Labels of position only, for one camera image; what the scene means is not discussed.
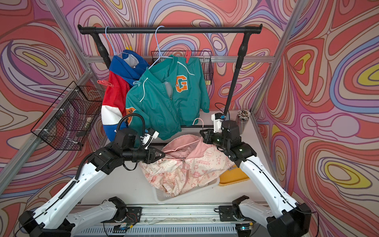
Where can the pink plastic hanger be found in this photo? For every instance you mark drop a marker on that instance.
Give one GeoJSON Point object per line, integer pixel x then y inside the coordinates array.
{"type": "Point", "coordinates": [196, 121]}

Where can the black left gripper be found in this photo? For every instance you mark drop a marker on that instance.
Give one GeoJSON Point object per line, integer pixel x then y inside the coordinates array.
{"type": "Point", "coordinates": [153, 151]}

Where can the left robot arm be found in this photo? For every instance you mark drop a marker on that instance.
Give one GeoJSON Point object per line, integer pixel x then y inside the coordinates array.
{"type": "Point", "coordinates": [54, 218]}

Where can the green kids jacket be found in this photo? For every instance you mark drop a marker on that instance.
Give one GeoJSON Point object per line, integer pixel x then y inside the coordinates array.
{"type": "Point", "coordinates": [169, 95]}

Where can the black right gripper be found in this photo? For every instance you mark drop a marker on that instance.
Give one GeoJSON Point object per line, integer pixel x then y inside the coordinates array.
{"type": "Point", "coordinates": [208, 138]}

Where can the black wire basket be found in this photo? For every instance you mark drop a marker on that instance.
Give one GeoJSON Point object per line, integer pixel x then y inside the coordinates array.
{"type": "Point", "coordinates": [69, 120]}
{"type": "Point", "coordinates": [205, 58]}

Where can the black wire basket back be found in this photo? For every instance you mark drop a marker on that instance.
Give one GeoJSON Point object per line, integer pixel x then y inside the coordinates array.
{"type": "Point", "coordinates": [205, 58]}

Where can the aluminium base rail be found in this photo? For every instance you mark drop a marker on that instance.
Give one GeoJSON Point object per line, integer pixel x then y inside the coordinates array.
{"type": "Point", "coordinates": [177, 219]}

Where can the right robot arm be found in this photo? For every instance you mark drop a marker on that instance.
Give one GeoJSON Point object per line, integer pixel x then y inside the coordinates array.
{"type": "Point", "coordinates": [284, 216]}

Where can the pink patterned kids jacket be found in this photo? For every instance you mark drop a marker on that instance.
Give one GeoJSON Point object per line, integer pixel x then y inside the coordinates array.
{"type": "Point", "coordinates": [188, 164]}

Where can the cup of pencils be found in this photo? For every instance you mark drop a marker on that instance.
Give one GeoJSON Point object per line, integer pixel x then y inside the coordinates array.
{"type": "Point", "coordinates": [242, 119]}

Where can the red clothespin on blue jacket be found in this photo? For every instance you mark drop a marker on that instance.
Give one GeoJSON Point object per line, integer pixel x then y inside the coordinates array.
{"type": "Point", "coordinates": [105, 83]}

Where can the black clothes rack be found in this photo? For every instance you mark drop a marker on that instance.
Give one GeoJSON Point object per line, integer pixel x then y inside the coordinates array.
{"type": "Point", "coordinates": [247, 31]}

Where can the black wire basket left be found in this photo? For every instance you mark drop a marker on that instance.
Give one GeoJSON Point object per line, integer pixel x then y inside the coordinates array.
{"type": "Point", "coordinates": [69, 120]}

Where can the yellow plastic tray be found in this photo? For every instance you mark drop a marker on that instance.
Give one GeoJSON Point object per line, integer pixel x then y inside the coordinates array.
{"type": "Point", "coordinates": [232, 176]}

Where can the blue red white jacket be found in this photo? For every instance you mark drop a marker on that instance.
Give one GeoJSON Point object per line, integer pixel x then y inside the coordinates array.
{"type": "Point", "coordinates": [124, 70]}

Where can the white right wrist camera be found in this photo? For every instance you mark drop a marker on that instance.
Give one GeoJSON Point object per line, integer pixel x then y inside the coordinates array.
{"type": "Point", "coordinates": [217, 119]}

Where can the red clothespin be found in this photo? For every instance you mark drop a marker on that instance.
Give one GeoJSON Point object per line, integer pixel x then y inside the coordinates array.
{"type": "Point", "coordinates": [188, 54]}
{"type": "Point", "coordinates": [105, 83]}

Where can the light blue hanger green jacket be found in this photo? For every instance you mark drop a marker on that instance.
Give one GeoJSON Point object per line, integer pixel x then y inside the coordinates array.
{"type": "Point", "coordinates": [159, 51]}

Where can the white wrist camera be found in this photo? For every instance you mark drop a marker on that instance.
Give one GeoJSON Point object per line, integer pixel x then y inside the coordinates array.
{"type": "Point", "coordinates": [149, 136]}
{"type": "Point", "coordinates": [217, 119]}

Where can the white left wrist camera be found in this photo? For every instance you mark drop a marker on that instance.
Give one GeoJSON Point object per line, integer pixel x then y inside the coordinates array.
{"type": "Point", "coordinates": [149, 136]}

